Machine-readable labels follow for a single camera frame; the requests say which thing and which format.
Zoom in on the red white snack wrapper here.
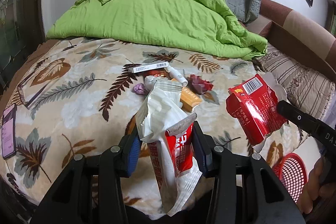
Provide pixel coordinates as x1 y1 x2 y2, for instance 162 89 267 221
135 77 202 216

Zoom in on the red barcode snack bag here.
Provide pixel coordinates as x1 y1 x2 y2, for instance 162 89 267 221
226 72 288 152

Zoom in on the right hand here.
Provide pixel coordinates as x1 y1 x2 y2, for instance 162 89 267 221
297 157 335 214

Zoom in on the red plastic basket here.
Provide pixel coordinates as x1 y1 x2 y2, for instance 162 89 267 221
272 153 307 203

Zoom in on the orange box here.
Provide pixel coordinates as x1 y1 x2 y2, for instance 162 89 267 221
180 86 202 113

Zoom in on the striped brown pillow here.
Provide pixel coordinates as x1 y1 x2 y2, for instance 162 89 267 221
252 44 335 120

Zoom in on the purple crumpled paper ball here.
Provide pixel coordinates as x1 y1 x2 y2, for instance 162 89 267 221
133 83 147 95

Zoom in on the leaf-patterned beige blanket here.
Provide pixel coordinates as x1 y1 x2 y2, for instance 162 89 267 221
0 36 324 219

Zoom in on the long white barcode box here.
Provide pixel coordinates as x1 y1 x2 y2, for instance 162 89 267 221
128 61 169 73

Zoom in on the small white bottle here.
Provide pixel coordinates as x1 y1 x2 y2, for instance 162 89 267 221
165 65 188 87

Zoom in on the shiny red-brown foil wrapper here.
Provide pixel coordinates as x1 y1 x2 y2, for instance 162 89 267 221
143 69 169 79

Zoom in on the brown wooden headboard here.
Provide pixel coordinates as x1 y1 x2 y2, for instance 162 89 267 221
260 0 335 82

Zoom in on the smartphone with purple screen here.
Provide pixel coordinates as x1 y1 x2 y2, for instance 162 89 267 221
1 103 17 159

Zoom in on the green quilt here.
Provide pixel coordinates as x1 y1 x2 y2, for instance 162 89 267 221
46 0 268 60

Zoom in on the wooden glass-panel door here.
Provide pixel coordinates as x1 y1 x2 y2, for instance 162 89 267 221
1 0 45 90

